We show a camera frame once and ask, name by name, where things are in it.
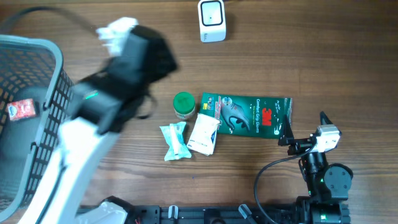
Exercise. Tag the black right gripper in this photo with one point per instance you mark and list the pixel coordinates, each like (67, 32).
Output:
(299, 145)

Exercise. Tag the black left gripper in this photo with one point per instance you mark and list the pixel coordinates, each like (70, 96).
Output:
(168, 70)

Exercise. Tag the teal white pack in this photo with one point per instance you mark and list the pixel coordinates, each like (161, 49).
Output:
(173, 134)

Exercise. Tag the white blue pouch pack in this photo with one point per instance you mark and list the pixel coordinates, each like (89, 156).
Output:
(203, 136)

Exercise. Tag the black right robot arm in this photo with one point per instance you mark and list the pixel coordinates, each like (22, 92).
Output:
(327, 184)

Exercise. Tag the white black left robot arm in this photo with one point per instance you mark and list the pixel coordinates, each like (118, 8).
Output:
(102, 103)

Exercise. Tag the white barcode scanner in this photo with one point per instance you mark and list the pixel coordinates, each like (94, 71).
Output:
(212, 20)

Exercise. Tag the green 3M gloves package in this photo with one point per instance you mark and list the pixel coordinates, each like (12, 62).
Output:
(251, 116)

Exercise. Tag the green lid jar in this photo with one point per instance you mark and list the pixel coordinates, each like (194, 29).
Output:
(184, 105)

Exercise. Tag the grey plastic mesh basket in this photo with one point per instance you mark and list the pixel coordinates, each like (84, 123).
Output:
(30, 69)

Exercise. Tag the red tissue pack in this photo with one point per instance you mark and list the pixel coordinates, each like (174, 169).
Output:
(21, 109)

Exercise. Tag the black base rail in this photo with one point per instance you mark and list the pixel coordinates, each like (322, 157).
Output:
(157, 214)

